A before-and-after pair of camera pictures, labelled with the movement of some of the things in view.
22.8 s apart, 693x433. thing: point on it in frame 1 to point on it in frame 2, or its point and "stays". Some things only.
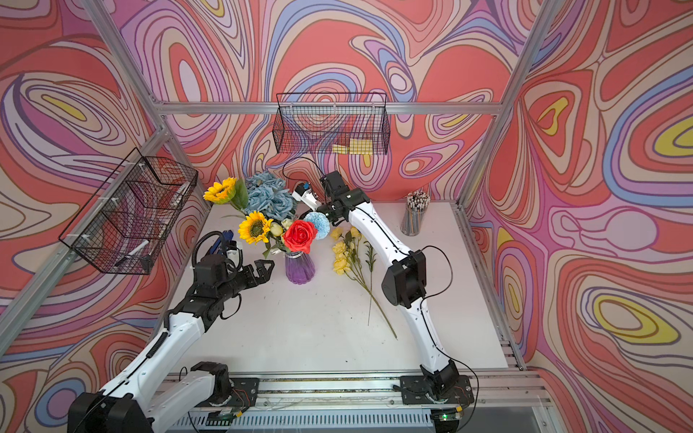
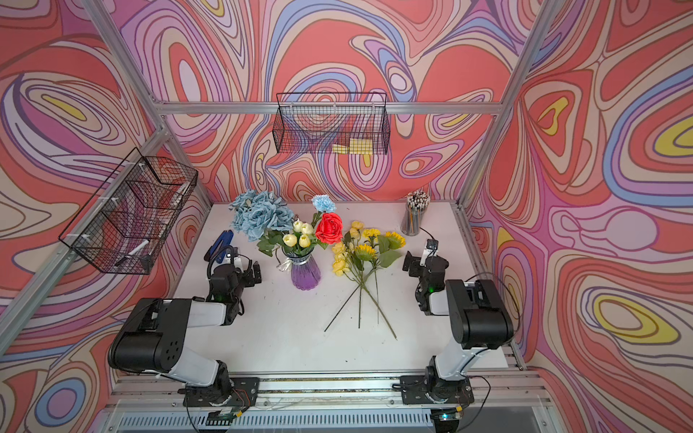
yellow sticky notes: x=356 y=146 stays
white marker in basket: x=132 y=252 stays
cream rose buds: x=277 y=230 to x=302 y=234
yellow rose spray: x=346 y=262 stays
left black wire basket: x=120 y=223 stays
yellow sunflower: x=254 y=228 to x=364 y=253
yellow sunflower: x=221 y=192 to x=387 y=254
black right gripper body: x=329 y=211 to x=416 y=271
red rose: x=299 y=235 to x=329 y=228
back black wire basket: x=331 y=123 stays
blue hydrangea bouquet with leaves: x=268 y=195 to x=261 y=215
